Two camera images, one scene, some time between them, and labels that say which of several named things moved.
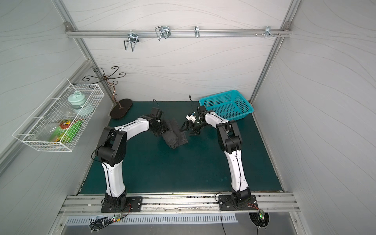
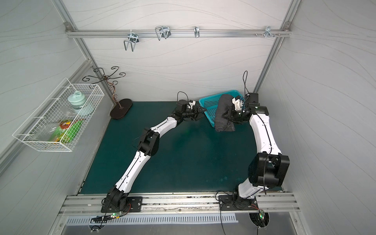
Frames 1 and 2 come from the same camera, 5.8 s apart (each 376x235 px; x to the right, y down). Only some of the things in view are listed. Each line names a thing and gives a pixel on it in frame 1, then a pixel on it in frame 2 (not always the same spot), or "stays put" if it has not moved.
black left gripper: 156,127 -> 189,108
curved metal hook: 163,32 stays put
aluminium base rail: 178,204 stays put
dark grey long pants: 173,136 -> 222,124
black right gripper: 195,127 -> 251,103
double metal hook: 133,38 stays put
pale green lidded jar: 77,100 stays put
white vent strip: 153,219 stays put
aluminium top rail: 179,33 stays put
